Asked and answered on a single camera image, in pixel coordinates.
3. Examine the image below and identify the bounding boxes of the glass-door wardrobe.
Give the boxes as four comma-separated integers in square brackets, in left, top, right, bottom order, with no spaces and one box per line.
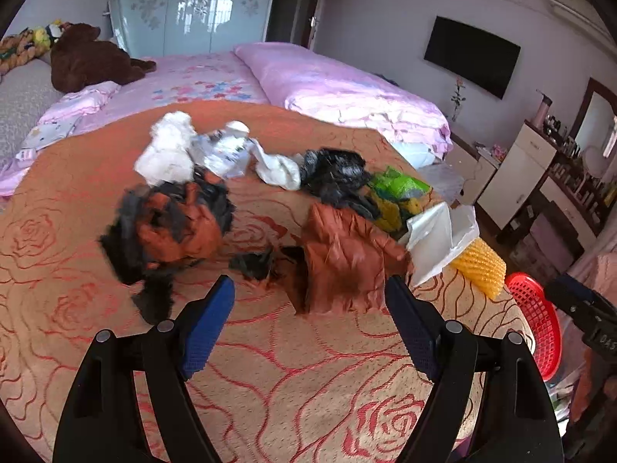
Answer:
[112,0,280,59]

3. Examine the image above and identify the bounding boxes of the dressing table mirror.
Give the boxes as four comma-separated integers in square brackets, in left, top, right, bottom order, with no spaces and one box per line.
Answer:
[573,77,617,155]

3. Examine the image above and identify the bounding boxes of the white nightstand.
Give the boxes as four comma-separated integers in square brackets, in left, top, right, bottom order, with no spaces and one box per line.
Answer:
[446,132,499,206]

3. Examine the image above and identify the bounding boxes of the pink pillow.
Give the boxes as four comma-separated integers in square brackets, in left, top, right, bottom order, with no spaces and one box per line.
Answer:
[39,82,121,126]

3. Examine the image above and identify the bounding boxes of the dark door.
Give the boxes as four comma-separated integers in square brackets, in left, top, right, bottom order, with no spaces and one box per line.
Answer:
[266,0,329,50]

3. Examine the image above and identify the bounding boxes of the rust brown cloth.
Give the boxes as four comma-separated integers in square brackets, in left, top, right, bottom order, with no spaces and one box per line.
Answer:
[282,203,413,316]

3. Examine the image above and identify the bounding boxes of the white air conditioner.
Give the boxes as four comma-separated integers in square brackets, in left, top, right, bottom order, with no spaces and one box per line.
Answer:
[547,0,613,34]

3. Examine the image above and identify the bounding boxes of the pink quilt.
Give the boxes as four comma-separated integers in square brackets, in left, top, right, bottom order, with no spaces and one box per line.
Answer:
[234,42,454,155]

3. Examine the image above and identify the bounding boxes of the folded white printed cloth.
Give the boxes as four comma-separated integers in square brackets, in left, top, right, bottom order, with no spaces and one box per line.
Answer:
[17,120,78,161]

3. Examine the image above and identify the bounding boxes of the white lace cloth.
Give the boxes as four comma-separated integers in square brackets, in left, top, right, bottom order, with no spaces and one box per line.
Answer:
[134,111,198,186]

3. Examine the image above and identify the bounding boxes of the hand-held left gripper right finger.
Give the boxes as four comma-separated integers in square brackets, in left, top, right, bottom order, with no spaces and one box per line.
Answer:
[384,275,565,463]

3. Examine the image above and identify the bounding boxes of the black crumpled cloth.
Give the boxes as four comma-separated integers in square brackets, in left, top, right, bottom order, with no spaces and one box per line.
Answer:
[299,147,381,220]

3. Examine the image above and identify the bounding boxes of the green yellow cloth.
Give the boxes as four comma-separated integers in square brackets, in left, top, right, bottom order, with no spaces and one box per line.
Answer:
[369,166,432,232]

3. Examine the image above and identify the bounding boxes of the yellow foam fruit net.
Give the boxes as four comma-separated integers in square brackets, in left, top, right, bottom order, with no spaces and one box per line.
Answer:
[450,238,507,300]

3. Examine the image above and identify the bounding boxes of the crumpled white tissue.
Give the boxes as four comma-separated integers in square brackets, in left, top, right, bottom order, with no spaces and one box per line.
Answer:
[251,142,302,191]

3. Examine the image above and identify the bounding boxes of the pink floral bed sheet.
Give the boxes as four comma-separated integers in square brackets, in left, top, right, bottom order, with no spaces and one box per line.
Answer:
[0,52,271,196]

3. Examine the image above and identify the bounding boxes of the wall-mounted television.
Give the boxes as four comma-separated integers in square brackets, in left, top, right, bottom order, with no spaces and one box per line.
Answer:
[424,16,521,100]

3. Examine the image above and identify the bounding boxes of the rose flower in vase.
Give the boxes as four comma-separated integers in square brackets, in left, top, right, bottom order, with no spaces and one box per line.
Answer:
[450,79,467,121]

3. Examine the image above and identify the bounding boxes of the pink thermos bottle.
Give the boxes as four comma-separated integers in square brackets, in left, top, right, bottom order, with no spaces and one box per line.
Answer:
[533,91,553,128]

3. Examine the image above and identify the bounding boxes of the grey bed cover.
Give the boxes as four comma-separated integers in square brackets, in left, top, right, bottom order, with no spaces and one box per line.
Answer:
[0,60,66,174]

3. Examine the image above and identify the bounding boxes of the orange rose-patterned blanket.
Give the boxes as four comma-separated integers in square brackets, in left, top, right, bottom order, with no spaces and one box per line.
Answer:
[0,101,536,463]

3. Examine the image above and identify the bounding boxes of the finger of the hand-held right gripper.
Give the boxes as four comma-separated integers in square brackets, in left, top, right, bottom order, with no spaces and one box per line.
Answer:
[544,275,603,331]

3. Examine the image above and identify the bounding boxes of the brown teddy bear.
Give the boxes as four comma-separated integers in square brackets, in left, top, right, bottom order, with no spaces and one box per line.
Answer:
[51,23,157,93]

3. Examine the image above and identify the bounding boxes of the white plastic bag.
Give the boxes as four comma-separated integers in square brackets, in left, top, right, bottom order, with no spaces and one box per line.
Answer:
[398,203,480,287]

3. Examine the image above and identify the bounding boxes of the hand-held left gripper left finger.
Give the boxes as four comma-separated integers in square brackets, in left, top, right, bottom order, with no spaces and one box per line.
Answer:
[53,275,236,463]

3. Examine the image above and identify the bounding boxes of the black and orange garment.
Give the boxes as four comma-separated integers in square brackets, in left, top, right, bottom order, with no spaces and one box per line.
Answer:
[99,181,237,326]

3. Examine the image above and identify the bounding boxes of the person's right forearm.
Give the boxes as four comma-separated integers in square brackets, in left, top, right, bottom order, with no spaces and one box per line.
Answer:
[569,347,617,444]

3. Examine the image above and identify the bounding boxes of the dark wooden dressing table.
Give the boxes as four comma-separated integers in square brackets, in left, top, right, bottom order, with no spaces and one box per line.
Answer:
[496,149,617,256]

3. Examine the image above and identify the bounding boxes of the white cabinet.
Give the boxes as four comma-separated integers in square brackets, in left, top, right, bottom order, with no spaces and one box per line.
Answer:
[477,123,560,230]

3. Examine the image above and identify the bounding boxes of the red plastic basket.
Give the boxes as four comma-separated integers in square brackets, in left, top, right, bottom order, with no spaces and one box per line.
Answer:
[504,272,562,382]

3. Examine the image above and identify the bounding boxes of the row of cosmetic bottles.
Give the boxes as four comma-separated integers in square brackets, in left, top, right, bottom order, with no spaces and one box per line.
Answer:
[542,113,617,206]

